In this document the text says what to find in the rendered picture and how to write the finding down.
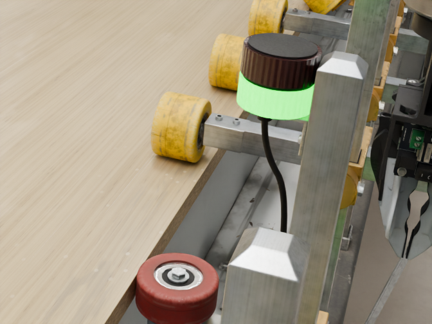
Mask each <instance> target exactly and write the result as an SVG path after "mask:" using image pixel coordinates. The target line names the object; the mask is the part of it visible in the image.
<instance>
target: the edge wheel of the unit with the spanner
mask: <svg viewBox="0 0 432 324"><path fill-rule="evenodd" d="M218 290H219V276H218V274H217V272H216V270H215V269H214V267H213V266H212V265H210V264H209V263H208V262H207V261H205V260H203V259H201V258H199V257H197V256H193V255H189V254H185V253H164V254H160V255H156V256H153V257H152V258H150V259H148V260H146V261H145V262H144V263H142V265H141V266H140V267H139V269H138V273H137V279H136V299H135V300H136V306H137V308H138V310H139V311H140V313H141V314H142V315H143V316H144V317H145V318H147V319H148V320H150V321H151V322H153V323H155V324H201V323H203V322H205V321H206V320H208V319H209V318H210V317H211V316H212V314H213V313H214V311H215V308H216V305H217V295H218Z"/></svg>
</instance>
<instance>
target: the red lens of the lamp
mask: <svg viewBox="0 0 432 324"><path fill-rule="evenodd" d="M252 36H253V35H251V36H249V37H246V38H245V39H244V43H243V49H242V59H241V65H240V72H241V73H242V74H243V75H244V76H245V77H246V78H247V79H249V80H251V81H253V82H256V83H258V84H261V85H264V86H269V87H275V88H280V89H300V88H305V87H309V86H312V85H314V82H315V78H316V71H317V69H318V67H319V65H320V62H321V55H322V50H321V48H320V47H319V46H318V45H317V44H315V43H314V44H315V45H316V46H317V47H318V54H317V55H315V56H314V57H311V58H306V59H297V60H293V59H283V58H275V57H270V56H267V55H263V54H261V53H258V52H256V51H254V50H253V49H251V48H250V47H249V46H248V40H249V38H250V37H252Z"/></svg>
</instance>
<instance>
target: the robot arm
mask: <svg viewBox="0 0 432 324"><path fill-rule="evenodd" d="M403 1H404V2H405V3H406V5H407V6H408V8H409V9H411V10H413V11H414V16H413V21H412V25H411V28H412V30H413V31H414V32H415V33H416V34H418V35H420V36H421V37H423V38H425V39H427V40H429V43H428V47H427V53H426V58H425V62H424V70H423V75H422V78H421V79H420V80H415V79H411V78H407V81H406V85H403V84H399V88H398V89H396V90H394V91H393V94H392V99H393V100H394V101H395V105H394V106H393V109H392V111H391V113H388V112H381V113H380V116H379V127H378V129H377V131H376V133H375V136H374V139H373V143H372V148H371V153H370V162H371V166H372V170H373V174H374V176H375V180H376V183H377V187H378V190H379V198H378V200H379V207H380V211H381V217H382V223H383V225H384V230H385V233H386V234H385V237H386V238H387V239H388V241H389V243H390V245H391V247H392V248H393V250H394V252H395V254H396V255H397V256H398V257H399V258H403V256H404V250H405V247H406V241H407V236H408V225H407V220H408V217H409V216H410V209H411V203H410V194H411V193H412V192H413V191H414V190H415V189H416V187H417V184H418V181H424V182H427V193H428V196H429V199H428V200H427V201H426V202H425V203H424V205H423V206H422V207H421V210H420V220H419V222H418V224H417V225H416V226H415V228H414V229H413V230H412V232H411V237H410V240H409V245H408V250H407V253H406V258H407V260H412V259H413V258H415V257H417V256H418V255H420V254H421V253H423V252H425V250H427V249H428V248H430V247H431V246H432V0H403Z"/></svg>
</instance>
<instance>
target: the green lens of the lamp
mask: <svg viewBox="0 0 432 324"><path fill-rule="evenodd" d="M313 89H314V85H313V86H312V87H310V88H308V89H306V90H303V91H290V92H287V91H274V90H270V89H265V88H263V87H259V86H257V85H254V84H252V83H250V82H248V81H247V80H246V79H245V78H244V77H243V75H242V73H241V72H240V75H239V81H238V91H237V103H238V104H239V105H240V106H241V108H243V109H244V110H246V111H248V112H250V113H252V114H255V115H258V116H262V117H265V118H272V119H277V120H293V119H298V118H303V117H305V116H307V115H309V112H310V108H311V101H312V94H313Z"/></svg>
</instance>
